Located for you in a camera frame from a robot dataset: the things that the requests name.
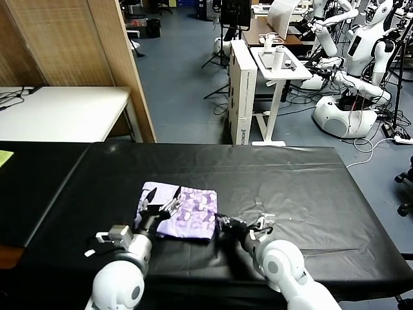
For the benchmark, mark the white rectangular table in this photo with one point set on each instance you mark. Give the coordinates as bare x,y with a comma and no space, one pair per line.
64,113

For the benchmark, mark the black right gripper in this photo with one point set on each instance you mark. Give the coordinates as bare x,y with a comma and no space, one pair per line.
241,234

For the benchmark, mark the lavender t-shirt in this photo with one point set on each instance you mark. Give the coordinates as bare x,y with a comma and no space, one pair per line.
193,213

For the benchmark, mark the white tall bottle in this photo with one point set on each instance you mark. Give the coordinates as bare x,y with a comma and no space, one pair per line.
277,61

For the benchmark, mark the yellow-green paper sheet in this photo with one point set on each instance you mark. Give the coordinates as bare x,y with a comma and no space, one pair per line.
4,158

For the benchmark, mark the black panel on stand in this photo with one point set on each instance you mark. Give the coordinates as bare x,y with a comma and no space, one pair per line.
234,13

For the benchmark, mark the white standing desk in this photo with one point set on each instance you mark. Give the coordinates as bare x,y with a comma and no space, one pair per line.
274,106

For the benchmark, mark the small black device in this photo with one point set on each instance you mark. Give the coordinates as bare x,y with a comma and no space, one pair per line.
288,64

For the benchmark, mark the black tall tripod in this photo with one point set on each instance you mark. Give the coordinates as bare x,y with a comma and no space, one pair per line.
397,84

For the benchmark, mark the brown wooden desk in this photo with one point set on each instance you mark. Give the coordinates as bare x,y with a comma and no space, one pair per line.
255,32

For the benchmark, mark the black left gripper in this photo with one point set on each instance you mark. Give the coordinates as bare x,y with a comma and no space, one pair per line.
151,221

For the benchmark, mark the tall white cardboard box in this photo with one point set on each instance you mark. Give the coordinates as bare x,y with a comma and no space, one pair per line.
242,97

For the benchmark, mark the grey tablet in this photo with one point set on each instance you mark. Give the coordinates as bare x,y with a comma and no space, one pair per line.
264,59

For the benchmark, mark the white power strip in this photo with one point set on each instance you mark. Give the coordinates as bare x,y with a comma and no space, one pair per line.
403,139

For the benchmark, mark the matte black table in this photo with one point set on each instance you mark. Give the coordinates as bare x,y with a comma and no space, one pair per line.
32,193

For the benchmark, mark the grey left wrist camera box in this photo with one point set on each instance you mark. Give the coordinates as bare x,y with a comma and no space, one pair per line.
117,233

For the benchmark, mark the black plastic table cover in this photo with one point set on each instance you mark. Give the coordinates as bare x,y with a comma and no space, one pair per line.
306,187

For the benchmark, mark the black waste bin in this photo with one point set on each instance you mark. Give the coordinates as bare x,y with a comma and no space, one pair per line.
153,29

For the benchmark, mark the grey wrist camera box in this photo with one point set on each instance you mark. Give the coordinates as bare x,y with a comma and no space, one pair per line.
266,223
117,233

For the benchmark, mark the white robot with raised arm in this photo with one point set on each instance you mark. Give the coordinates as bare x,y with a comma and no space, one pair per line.
326,42

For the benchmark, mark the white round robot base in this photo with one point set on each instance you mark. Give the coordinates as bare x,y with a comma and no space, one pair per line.
217,45

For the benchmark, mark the black light stand tripod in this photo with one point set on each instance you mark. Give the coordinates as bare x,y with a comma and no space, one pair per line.
221,48

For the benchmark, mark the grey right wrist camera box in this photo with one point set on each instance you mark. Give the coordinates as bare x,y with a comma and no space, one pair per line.
266,223

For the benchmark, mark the white small stand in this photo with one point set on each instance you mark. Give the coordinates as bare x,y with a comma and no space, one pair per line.
266,45

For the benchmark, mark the white curved sheet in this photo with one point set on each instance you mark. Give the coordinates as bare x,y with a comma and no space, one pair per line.
280,19

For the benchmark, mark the white humanoid robot on base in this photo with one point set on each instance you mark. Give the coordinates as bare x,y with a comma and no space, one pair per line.
361,48

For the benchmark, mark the wooden woven partition screen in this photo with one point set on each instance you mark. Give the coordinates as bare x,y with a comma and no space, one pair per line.
64,38

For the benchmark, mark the black office chair base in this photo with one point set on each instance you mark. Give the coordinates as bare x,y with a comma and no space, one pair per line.
405,181

